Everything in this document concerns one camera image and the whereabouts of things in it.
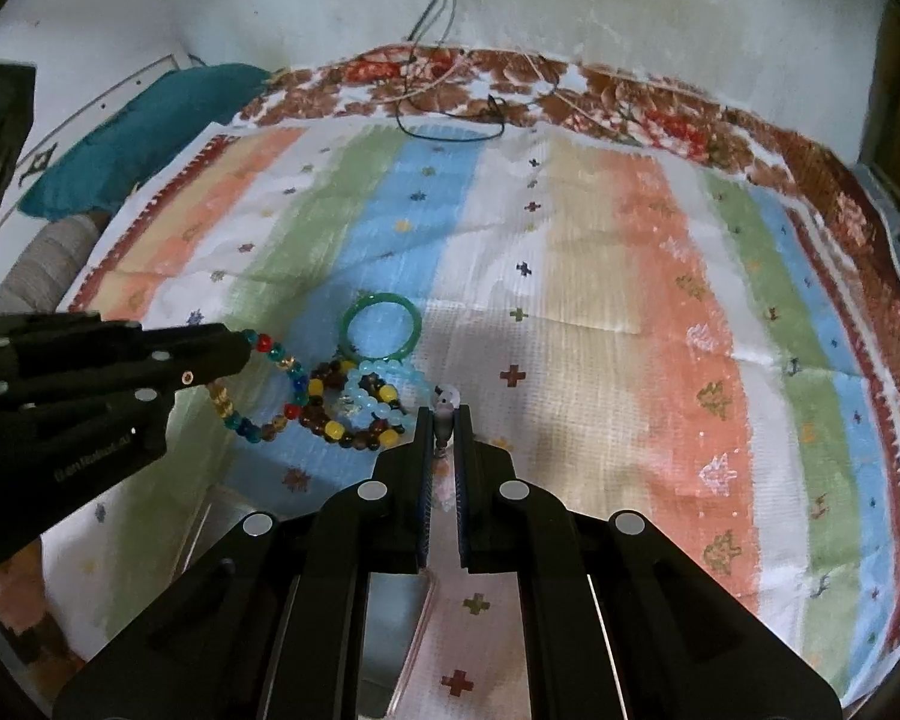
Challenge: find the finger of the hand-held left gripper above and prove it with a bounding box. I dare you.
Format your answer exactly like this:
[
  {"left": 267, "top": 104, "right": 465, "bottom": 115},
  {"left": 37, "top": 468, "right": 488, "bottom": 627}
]
[
  {"left": 0, "top": 313, "right": 254, "bottom": 391},
  {"left": 0, "top": 356, "right": 196, "bottom": 421}
]

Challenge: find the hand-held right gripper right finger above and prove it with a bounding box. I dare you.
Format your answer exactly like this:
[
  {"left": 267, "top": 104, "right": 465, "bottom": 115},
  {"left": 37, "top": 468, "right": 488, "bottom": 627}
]
[{"left": 456, "top": 405, "right": 845, "bottom": 720}]

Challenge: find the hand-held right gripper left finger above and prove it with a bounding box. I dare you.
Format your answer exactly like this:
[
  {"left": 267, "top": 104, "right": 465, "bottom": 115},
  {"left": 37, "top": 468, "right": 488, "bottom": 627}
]
[{"left": 52, "top": 405, "right": 436, "bottom": 720}]

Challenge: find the multicolour glass bead bracelet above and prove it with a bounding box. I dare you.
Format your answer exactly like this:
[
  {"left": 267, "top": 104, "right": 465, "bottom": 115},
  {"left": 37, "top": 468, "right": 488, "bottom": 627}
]
[{"left": 208, "top": 328, "right": 310, "bottom": 446}]

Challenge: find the light blue bead bracelet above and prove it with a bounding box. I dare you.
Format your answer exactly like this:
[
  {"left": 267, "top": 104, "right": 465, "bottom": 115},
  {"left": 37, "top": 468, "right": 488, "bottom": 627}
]
[{"left": 341, "top": 360, "right": 430, "bottom": 430}]

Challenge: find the brown and yellow bead bracelet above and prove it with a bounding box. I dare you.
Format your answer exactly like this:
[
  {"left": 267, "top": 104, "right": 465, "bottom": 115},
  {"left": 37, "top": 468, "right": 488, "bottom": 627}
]
[{"left": 300, "top": 360, "right": 407, "bottom": 455}]

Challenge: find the green jade bangle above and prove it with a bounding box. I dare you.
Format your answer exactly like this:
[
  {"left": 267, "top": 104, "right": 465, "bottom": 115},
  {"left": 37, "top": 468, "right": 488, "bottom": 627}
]
[{"left": 337, "top": 291, "right": 425, "bottom": 362}]

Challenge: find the grey striped pillow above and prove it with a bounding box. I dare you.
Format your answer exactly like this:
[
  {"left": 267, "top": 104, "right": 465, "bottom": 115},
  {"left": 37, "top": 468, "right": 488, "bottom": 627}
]
[{"left": 0, "top": 214, "right": 110, "bottom": 314}]

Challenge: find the teal cloth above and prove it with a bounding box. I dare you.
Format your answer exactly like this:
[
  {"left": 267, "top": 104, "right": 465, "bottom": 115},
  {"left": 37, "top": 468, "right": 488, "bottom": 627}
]
[{"left": 19, "top": 64, "right": 275, "bottom": 222}]

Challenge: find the striped patterned cloth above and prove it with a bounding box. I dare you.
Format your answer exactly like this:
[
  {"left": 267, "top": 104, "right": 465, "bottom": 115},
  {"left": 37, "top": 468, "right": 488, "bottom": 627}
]
[{"left": 41, "top": 120, "right": 900, "bottom": 713}]

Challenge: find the white cable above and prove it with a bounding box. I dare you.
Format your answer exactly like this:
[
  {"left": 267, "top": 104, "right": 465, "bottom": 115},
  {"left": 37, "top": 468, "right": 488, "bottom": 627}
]
[{"left": 386, "top": 0, "right": 571, "bottom": 117}]

